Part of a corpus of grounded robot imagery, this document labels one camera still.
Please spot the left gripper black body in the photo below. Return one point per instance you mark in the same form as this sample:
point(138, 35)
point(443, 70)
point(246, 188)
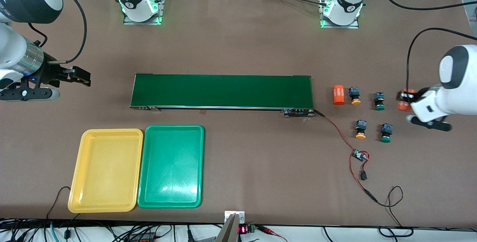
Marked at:
point(419, 93)

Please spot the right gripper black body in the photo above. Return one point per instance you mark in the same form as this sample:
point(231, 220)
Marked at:
point(50, 72)

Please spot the orange 4680 battery cylinder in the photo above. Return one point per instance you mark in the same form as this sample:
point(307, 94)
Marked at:
point(403, 106)
point(338, 94)

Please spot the green push button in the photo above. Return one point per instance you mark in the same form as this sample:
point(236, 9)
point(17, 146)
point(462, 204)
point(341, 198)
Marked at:
point(379, 102)
point(386, 134)

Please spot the yellow push button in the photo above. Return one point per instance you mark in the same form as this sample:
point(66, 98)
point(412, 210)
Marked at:
point(360, 130)
point(355, 96)

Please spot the small circuit board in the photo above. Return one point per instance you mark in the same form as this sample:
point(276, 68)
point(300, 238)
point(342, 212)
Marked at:
point(360, 155)

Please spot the small black connector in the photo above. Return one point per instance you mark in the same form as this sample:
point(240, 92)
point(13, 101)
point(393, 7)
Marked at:
point(363, 176)

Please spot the yellow plastic tray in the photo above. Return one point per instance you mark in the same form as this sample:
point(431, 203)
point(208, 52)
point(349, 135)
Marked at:
point(106, 171)

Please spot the green plastic tray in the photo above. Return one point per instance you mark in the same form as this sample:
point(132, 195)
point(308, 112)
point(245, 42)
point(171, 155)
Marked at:
point(171, 167)

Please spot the green conveyor belt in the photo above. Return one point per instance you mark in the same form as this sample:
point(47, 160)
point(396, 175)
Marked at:
point(223, 91)

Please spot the red clip lead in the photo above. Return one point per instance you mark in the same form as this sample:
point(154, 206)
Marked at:
point(270, 231)

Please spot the red digit display module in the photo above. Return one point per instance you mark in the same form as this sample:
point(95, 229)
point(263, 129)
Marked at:
point(246, 229)

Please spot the grey metal bar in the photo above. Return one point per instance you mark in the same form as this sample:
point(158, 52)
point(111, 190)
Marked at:
point(227, 232)

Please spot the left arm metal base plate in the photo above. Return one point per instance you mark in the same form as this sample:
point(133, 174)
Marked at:
point(352, 26)

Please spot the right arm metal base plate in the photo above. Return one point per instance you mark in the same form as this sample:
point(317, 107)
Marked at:
point(161, 7)

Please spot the small metal bracket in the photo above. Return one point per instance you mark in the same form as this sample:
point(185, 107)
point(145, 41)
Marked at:
point(234, 214)

